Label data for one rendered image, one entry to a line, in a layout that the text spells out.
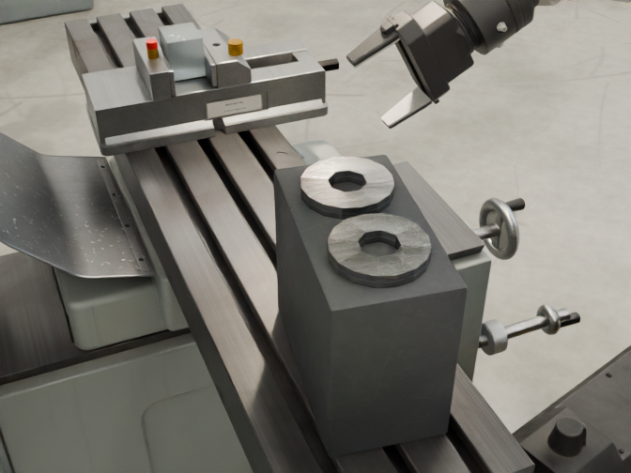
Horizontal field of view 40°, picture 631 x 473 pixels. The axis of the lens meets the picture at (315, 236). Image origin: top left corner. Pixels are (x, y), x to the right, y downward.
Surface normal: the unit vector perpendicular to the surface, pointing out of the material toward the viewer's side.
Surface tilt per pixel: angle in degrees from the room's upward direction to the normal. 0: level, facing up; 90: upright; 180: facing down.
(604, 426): 0
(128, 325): 90
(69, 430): 90
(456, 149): 0
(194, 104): 90
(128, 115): 90
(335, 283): 0
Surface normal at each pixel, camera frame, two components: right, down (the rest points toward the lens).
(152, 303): 0.39, 0.56
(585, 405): 0.00, -0.79
